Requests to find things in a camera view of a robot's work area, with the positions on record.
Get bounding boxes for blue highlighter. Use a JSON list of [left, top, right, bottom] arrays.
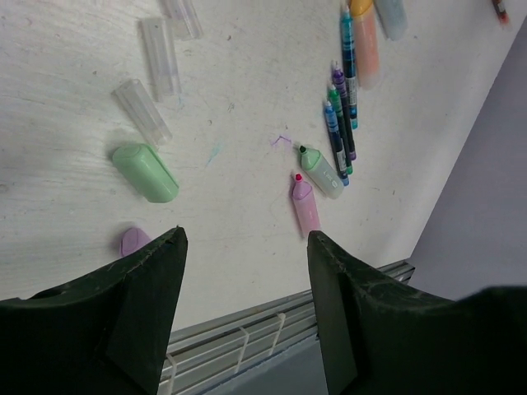
[[374, 0, 408, 41]]

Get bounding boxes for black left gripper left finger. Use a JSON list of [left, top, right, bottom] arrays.
[[1, 227, 188, 394]]

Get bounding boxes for green highlighter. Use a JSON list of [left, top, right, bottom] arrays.
[[298, 145, 343, 199]]

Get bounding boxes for teal thin pen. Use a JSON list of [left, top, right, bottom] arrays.
[[340, 3, 358, 129]]

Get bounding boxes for purple thin pen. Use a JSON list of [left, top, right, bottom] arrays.
[[332, 60, 357, 161]]

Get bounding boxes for purple highlighter cap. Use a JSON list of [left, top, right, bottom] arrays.
[[119, 227, 152, 258]]

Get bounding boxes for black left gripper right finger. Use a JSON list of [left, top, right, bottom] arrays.
[[307, 231, 526, 394]]

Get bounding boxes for green thin pen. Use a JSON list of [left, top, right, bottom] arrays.
[[328, 82, 353, 175]]

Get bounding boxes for aluminium frame rails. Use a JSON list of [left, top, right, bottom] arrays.
[[158, 263, 416, 395]]

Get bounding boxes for green highlighter cap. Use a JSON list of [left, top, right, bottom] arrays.
[[112, 143, 180, 203]]

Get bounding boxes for blue thin pen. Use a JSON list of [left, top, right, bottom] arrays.
[[324, 100, 349, 187]]

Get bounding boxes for orange pink highlighter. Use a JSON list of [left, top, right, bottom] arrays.
[[349, 0, 380, 90]]

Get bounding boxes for clear pen cap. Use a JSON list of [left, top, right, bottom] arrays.
[[160, 0, 203, 41], [114, 79, 172, 147], [140, 17, 181, 102]]

